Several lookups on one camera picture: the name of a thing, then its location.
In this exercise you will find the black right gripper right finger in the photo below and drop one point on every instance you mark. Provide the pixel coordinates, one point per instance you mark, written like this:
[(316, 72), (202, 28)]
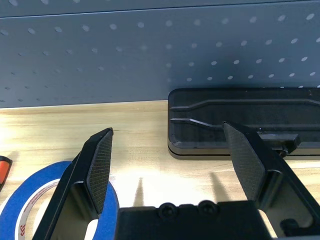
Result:
[(247, 160)]

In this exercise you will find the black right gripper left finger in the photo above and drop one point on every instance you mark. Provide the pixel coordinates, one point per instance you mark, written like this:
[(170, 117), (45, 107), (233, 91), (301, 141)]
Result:
[(100, 165)]

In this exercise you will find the blue tape roll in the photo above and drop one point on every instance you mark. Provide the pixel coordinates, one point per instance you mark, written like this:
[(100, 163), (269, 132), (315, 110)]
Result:
[(45, 175)]

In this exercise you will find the orange black pliers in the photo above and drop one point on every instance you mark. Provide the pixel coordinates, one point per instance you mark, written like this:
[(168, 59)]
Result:
[(3, 170)]

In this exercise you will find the grey pegboard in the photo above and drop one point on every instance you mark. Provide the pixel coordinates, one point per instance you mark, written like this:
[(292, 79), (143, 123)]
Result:
[(125, 50)]

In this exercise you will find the black plastic tool case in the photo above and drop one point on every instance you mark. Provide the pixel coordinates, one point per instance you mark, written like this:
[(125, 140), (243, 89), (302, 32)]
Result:
[(212, 112)]

